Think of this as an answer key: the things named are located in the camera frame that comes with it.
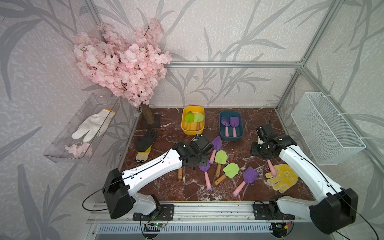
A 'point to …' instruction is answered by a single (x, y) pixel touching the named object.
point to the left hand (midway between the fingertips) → (203, 161)
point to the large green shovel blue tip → (189, 118)
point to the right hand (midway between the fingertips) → (253, 150)
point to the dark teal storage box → (239, 128)
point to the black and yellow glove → (143, 144)
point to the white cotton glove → (95, 125)
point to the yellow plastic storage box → (193, 109)
